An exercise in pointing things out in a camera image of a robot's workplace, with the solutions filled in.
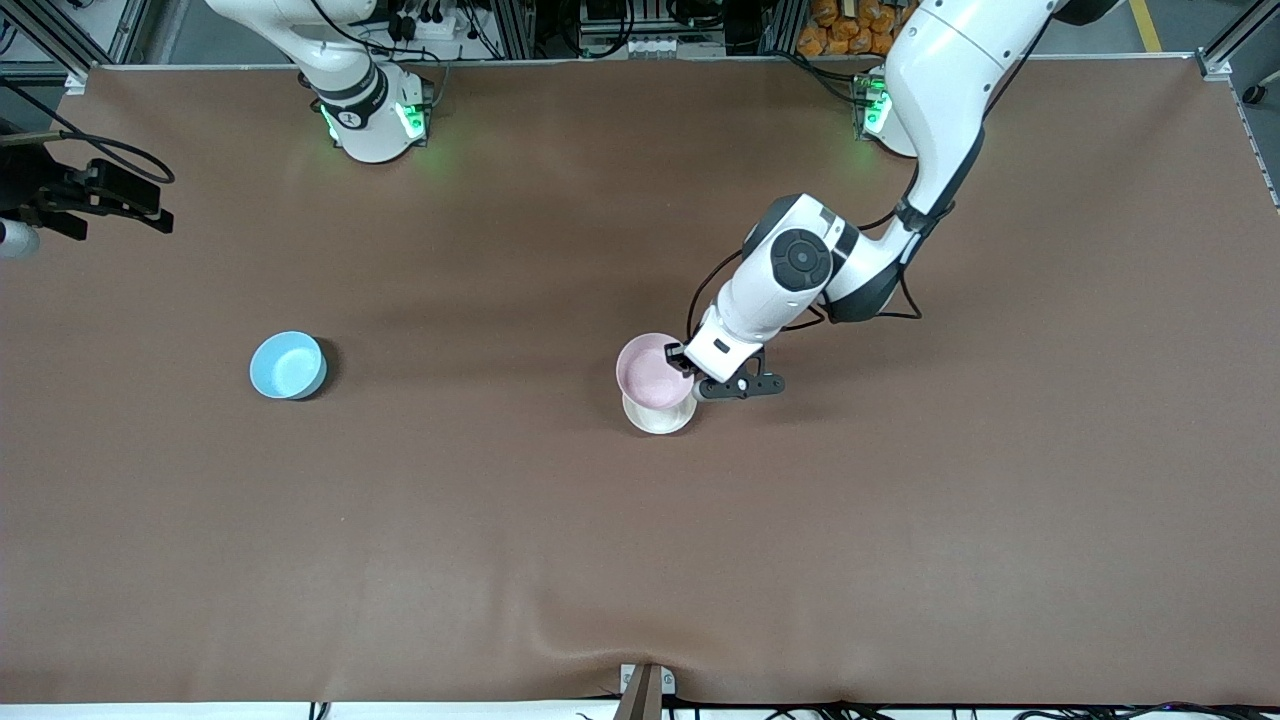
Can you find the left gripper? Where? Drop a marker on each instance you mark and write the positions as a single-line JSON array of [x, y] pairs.
[[679, 358]]

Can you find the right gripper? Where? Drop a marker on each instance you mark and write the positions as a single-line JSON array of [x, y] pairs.
[[40, 190]]

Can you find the pink bowl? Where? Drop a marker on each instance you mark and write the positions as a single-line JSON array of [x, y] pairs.
[[645, 370]]

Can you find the light blue bowl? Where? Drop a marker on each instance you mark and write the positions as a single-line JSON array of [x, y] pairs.
[[285, 365]]

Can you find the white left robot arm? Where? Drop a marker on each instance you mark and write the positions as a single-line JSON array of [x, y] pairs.
[[940, 90]]

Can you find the white bowl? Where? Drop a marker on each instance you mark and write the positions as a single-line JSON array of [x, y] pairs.
[[655, 422]]

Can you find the brown table cover cloth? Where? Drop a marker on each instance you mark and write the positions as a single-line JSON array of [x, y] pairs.
[[640, 550]]

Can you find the orange packaged goods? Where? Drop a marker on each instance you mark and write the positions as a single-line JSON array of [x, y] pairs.
[[840, 35]]

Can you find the white power strip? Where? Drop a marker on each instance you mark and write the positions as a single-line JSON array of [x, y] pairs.
[[430, 25]]

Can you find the aluminium frame profile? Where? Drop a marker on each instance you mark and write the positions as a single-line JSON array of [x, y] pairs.
[[1235, 40], [60, 45]]

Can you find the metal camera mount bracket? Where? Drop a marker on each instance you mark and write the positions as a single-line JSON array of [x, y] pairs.
[[645, 695]]

